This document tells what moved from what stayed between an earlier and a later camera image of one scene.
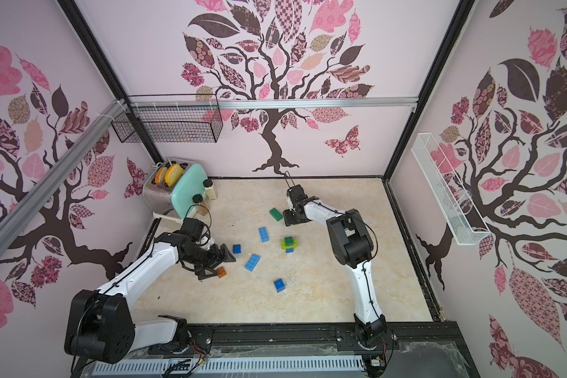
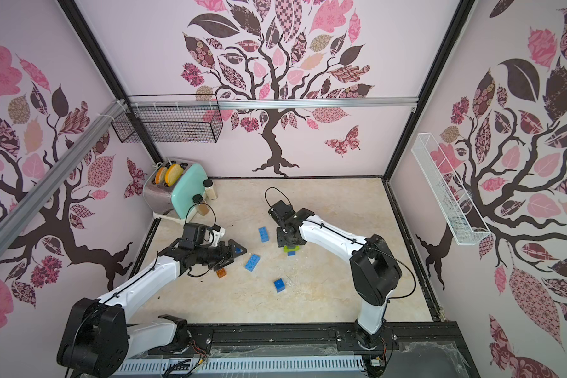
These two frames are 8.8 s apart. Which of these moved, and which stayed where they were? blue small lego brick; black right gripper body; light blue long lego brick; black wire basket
Moved: black right gripper body
Stayed: black wire basket; blue small lego brick; light blue long lego brick
